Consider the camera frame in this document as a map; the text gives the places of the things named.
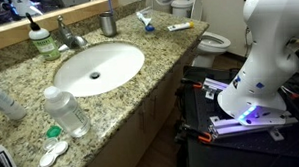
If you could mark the blue and clear toothbrush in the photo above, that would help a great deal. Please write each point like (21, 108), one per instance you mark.
(110, 4)

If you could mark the chrome faucet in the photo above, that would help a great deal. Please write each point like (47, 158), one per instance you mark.
(61, 23)
(76, 39)

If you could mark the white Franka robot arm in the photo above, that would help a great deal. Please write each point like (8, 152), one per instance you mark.
(262, 73)

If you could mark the stainless steel cup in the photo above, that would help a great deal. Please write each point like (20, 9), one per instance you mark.
(108, 25)

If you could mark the beige vanity cabinet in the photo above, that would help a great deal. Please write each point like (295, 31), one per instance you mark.
(150, 110)

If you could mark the orange clamp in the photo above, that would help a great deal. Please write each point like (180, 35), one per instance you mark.
(204, 137)
(193, 84)

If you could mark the white oval sink basin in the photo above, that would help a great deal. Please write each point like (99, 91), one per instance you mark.
(99, 68)

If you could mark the small blue floss container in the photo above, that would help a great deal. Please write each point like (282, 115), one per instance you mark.
(150, 28)

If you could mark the yellow sponge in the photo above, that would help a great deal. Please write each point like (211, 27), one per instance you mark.
(179, 26)

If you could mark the grey toothpaste tube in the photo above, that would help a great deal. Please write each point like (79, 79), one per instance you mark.
(142, 17)

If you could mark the white toilet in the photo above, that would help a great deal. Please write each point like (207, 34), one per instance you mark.
(214, 42)

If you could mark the clear plastic bottle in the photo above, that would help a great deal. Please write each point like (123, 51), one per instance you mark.
(69, 114)

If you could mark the black robot table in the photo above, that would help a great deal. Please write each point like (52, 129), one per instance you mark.
(208, 154)

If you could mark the green screw cap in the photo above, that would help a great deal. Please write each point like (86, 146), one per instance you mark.
(54, 131)

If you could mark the green soap pump bottle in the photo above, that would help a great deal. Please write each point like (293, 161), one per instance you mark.
(44, 43)

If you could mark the wooden framed mirror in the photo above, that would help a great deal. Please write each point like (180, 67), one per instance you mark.
(53, 18)

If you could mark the clear round cap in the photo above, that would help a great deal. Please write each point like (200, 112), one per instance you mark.
(50, 143)

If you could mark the white contact lens case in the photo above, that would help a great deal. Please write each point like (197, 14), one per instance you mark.
(53, 155)

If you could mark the white and blue lotion tube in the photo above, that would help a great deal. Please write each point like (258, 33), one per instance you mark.
(5, 103)

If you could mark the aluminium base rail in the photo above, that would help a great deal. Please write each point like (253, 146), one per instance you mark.
(234, 127)

